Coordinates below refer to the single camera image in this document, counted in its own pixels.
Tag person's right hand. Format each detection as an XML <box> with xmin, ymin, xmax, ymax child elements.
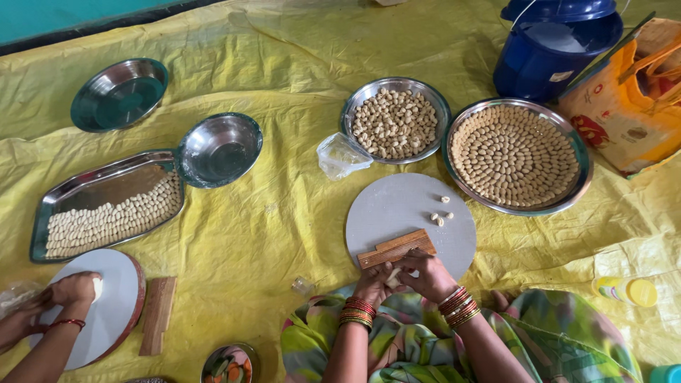
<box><xmin>394</xmin><ymin>249</ymin><xmax>460</xmax><ymax>304</ymax></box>

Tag person's left hand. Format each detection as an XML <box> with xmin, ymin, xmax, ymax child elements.
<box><xmin>353</xmin><ymin>262</ymin><xmax>405</xmax><ymax>310</ymax></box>

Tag ridged wooden shaping board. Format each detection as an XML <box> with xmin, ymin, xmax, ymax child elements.
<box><xmin>357</xmin><ymin>229</ymin><xmax>437</xmax><ymax>270</ymax></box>

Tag red gold left wrist bangles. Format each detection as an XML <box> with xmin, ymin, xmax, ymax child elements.
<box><xmin>339</xmin><ymin>296</ymin><xmax>377</xmax><ymax>334</ymax></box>

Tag red gold wrist bangles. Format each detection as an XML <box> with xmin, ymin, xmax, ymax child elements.
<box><xmin>437</xmin><ymin>285</ymin><xmax>482</xmax><ymax>329</ymax></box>
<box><xmin>339</xmin><ymin>296</ymin><xmax>377</xmax><ymax>334</ymax></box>

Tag grey round rolling board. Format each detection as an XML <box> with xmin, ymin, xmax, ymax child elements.
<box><xmin>345</xmin><ymin>173</ymin><xmax>477</xmax><ymax>283</ymax></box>

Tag red gold right wrist bangles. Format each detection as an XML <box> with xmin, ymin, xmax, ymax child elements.
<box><xmin>437</xmin><ymin>285</ymin><xmax>482</xmax><ymax>329</ymax></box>

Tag clear plastic bag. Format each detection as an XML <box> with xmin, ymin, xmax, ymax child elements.
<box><xmin>316</xmin><ymin>132</ymin><xmax>375</xmax><ymax>182</ymax></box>

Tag loose heap of dough shells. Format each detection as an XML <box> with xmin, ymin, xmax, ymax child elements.
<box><xmin>351</xmin><ymin>88</ymin><xmax>438</xmax><ymax>160</ymax></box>

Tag spiral rows of dough shells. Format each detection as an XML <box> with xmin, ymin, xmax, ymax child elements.
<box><xmin>450</xmin><ymin>105</ymin><xmax>580</xmax><ymax>208</ymax></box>

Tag medium round steel plate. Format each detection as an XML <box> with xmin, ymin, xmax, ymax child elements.
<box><xmin>340</xmin><ymin>77</ymin><xmax>452</xmax><ymax>166</ymax></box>

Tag person's green floral sari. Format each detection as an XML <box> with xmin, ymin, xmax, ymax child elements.
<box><xmin>280</xmin><ymin>283</ymin><xmax>643</xmax><ymax>383</ymax></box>

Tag steel plate of cut vegetables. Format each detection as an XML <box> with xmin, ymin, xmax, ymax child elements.
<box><xmin>200</xmin><ymin>343</ymin><xmax>260</xmax><ymax>383</ymax></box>

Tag large round steel plate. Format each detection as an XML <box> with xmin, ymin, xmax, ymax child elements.
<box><xmin>442</xmin><ymin>97</ymin><xmax>594</xmax><ymax>217</ymax></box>

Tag deep steel bowl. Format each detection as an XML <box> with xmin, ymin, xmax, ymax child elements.
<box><xmin>176</xmin><ymin>112</ymin><xmax>264</xmax><ymax>190</ymax></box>

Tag yellow plastic bottle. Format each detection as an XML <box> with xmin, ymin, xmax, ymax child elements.
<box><xmin>592</xmin><ymin>276</ymin><xmax>659</xmax><ymax>309</ymax></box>

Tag long ridged wooden board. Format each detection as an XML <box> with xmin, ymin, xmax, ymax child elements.
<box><xmin>139</xmin><ymin>276</ymin><xmax>178</xmax><ymax>356</ymax></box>

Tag yellow plastic floor sheet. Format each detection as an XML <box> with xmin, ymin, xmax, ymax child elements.
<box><xmin>0</xmin><ymin>0</ymin><xmax>681</xmax><ymax>383</ymax></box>

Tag blue plastic bucket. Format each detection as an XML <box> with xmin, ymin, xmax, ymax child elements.
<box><xmin>493</xmin><ymin>11</ymin><xmax>624</xmax><ymax>104</ymax></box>

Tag orange printed carry bag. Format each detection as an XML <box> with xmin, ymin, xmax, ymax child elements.
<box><xmin>558</xmin><ymin>18</ymin><xmax>681</xmax><ymax>179</ymax></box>

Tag white round board red rim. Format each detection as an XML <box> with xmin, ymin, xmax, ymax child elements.
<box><xmin>29</xmin><ymin>248</ymin><xmax>147</xmax><ymax>371</ymax></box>

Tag pale dough pieces in rows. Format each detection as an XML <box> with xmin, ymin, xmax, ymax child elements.
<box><xmin>45</xmin><ymin>170</ymin><xmax>184</xmax><ymax>260</ymax></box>

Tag teal plastic container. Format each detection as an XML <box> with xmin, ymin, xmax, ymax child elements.
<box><xmin>649</xmin><ymin>364</ymin><xmax>681</xmax><ymax>383</ymax></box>

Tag rectangular steel tray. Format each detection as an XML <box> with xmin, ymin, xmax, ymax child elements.
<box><xmin>29</xmin><ymin>148</ymin><xmax>186</xmax><ymax>265</ymax></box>

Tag blue bucket lid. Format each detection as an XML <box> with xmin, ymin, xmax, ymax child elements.
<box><xmin>500</xmin><ymin>0</ymin><xmax>618</xmax><ymax>23</ymax></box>

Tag empty round steel plate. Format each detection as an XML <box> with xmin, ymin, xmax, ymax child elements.
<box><xmin>70</xmin><ymin>57</ymin><xmax>170</xmax><ymax>134</ymax></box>

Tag crumpled clear plastic wrap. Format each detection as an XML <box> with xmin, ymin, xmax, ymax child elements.
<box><xmin>0</xmin><ymin>280</ymin><xmax>46</xmax><ymax>320</ymax></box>

